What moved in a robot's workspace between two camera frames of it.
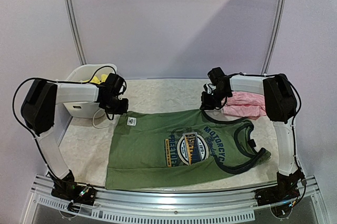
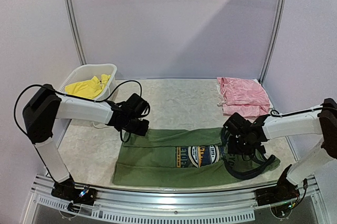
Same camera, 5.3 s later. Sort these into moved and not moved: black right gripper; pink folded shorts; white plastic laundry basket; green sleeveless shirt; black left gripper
Moved: green sleeveless shirt; black left gripper; black right gripper
Not moved: pink folded shorts; white plastic laundry basket
